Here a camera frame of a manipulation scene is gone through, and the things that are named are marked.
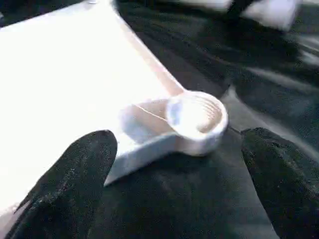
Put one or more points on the white plastic table top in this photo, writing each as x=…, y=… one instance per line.
x=62, y=74

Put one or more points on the black work mat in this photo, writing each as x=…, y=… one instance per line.
x=174, y=199

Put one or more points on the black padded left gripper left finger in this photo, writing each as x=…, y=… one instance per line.
x=67, y=189

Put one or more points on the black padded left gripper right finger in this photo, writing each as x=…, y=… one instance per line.
x=286, y=189

